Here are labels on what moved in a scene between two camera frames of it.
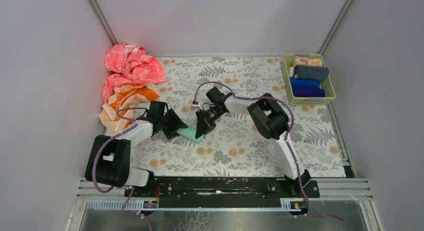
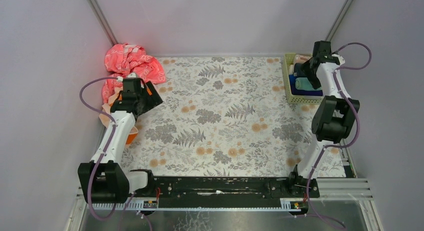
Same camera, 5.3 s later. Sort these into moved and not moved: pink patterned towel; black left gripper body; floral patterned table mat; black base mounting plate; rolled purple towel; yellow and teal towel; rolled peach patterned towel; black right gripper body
Moved: black left gripper body; black right gripper body; yellow and teal towel
Not moved: rolled peach patterned towel; floral patterned table mat; pink patterned towel; rolled purple towel; black base mounting plate
